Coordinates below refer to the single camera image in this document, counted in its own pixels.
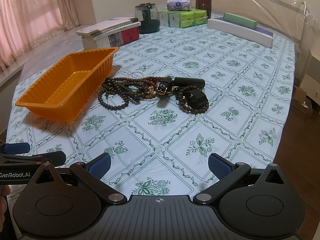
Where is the long green box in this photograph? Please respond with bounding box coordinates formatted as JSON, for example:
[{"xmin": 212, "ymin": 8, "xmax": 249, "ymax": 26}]
[{"xmin": 223, "ymin": 12, "xmax": 257, "ymax": 29}]

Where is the stack of books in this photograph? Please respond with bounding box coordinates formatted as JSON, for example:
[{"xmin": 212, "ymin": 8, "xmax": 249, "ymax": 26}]
[{"xmin": 76, "ymin": 17, "xmax": 141, "ymax": 50}]

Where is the person's left hand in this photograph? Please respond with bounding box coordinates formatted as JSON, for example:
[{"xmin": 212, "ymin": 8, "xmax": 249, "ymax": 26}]
[{"xmin": 0, "ymin": 185, "xmax": 11, "ymax": 216}]

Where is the floral patterned bed sheet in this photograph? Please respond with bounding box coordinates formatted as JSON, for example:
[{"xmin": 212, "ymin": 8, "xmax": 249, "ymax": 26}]
[{"xmin": 6, "ymin": 25, "xmax": 295, "ymax": 196}]

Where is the dark green bead necklace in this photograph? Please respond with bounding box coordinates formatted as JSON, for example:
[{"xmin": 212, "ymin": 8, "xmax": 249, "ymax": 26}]
[{"xmin": 98, "ymin": 76, "xmax": 143, "ymax": 110}]

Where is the pink curtain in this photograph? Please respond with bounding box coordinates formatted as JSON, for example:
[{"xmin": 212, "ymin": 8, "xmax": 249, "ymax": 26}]
[{"xmin": 1, "ymin": 0, "xmax": 80, "ymax": 72}]

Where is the purple white tissue pack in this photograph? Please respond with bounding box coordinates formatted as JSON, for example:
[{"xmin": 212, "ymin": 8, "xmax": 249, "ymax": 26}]
[{"xmin": 167, "ymin": 0, "xmax": 191, "ymax": 11}]

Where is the dark blue flat book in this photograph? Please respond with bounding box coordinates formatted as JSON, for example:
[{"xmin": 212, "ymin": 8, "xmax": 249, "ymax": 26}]
[{"xmin": 217, "ymin": 16, "xmax": 273, "ymax": 36}]

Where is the long white flat box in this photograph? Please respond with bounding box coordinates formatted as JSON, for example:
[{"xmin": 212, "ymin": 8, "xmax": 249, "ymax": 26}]
[{"xmin": 207, "ymin": 18, "xmax": 273, "ymax": 48}]

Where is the green tissue pack bundle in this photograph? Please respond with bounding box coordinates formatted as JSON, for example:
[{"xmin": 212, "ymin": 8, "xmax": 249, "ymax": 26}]
[{"xmin": 158, "ymin": 9, "xmax": 208, "ymax": 28}]

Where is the orange plastic tray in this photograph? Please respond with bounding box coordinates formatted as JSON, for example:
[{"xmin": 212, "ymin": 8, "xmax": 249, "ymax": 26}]
[{"xmin": 15, "ymin": 47, "xmax": 119, "ymax": 121}]

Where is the green glass lantern jar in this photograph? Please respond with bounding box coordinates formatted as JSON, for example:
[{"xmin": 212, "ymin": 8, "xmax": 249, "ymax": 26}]
[{"xmin": 135, "ymin": 2, "xmax": 160, "ymax": 34}]

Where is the dark brown wooden box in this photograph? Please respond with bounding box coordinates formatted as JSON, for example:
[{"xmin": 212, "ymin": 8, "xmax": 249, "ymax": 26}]
[{"xmin": 195, "ymin": 0, "xmax": 212, "ymax": 18}]

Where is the cardboard box on floor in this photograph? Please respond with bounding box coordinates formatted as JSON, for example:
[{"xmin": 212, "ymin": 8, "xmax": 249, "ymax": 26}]
[{"xmin": 291, "ymin": 86, "xmax": 313, "ymax": 117}]

